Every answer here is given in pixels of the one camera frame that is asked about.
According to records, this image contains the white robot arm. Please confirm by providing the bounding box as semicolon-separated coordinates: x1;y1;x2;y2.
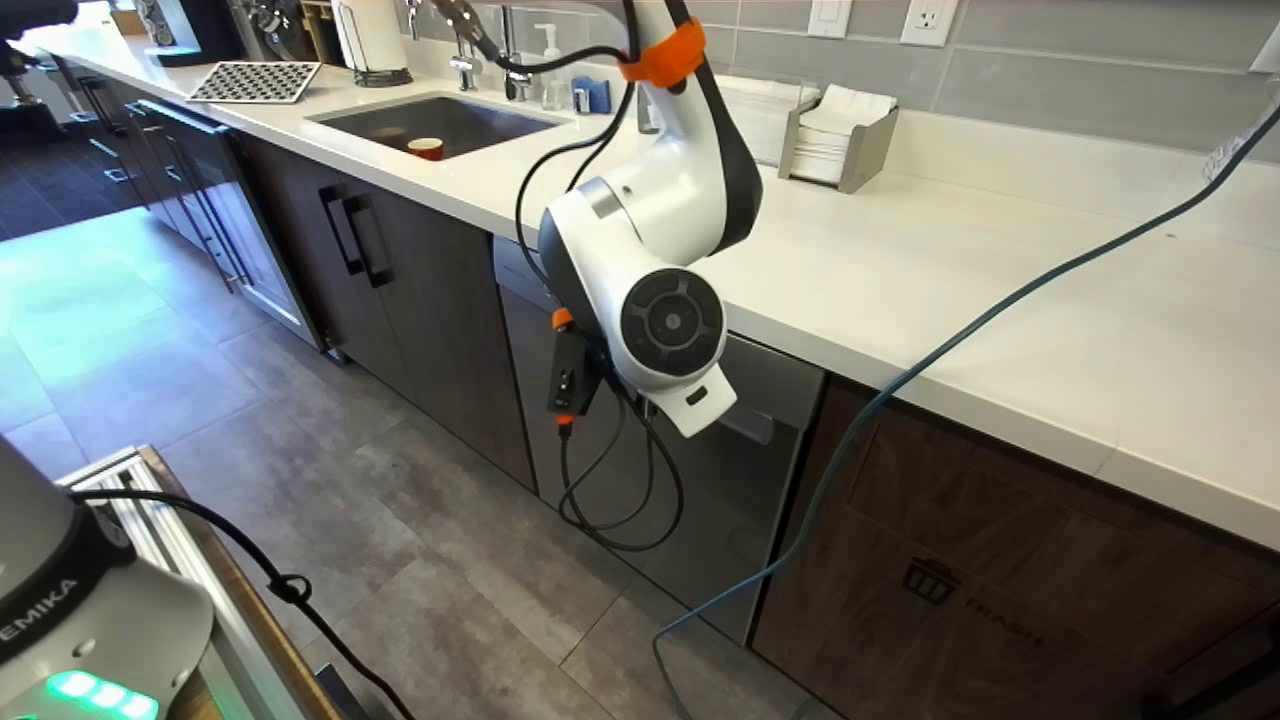
537;0;766;437

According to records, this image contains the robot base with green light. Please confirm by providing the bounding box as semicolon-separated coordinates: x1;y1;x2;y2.
0;442;213;720

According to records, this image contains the stainless steel dishwasher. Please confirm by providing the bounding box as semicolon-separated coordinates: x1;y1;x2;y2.
492;238;823;606

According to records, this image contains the dark wood cabinet door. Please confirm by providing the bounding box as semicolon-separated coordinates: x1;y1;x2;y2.
236;135;532;484

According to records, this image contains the white paper towel stack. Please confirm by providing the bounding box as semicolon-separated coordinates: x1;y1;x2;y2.
719;77;818;162

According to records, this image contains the steel sink basin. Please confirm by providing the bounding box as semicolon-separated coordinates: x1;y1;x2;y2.
325;96;549;158

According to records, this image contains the white red-lined cup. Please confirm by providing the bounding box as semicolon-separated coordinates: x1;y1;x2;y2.
403;135;445;158

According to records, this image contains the grey napkin holder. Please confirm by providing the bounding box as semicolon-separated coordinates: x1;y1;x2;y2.
782;84;902;191

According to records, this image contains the right dark wood cabinet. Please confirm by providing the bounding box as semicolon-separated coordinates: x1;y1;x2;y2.
751;378;1280;720

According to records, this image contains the chrome faucet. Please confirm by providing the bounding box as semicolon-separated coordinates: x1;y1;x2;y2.
420;0;537;104

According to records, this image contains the wooden cart edge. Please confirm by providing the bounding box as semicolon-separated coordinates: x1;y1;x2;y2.
59;447;344;720

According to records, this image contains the striped dish mat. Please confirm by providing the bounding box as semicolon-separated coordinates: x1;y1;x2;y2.
194;59;319;104

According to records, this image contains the teal cable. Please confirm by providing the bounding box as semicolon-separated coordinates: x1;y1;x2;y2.
647;104;1280;720

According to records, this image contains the black cabinet handle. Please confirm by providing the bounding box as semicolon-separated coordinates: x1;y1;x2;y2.
319;184;391;289

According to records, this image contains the black floor cable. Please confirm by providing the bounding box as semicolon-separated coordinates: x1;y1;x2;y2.
71;484;420;720

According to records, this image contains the white wall outlet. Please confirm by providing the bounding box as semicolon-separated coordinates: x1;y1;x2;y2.
902;0;961;48

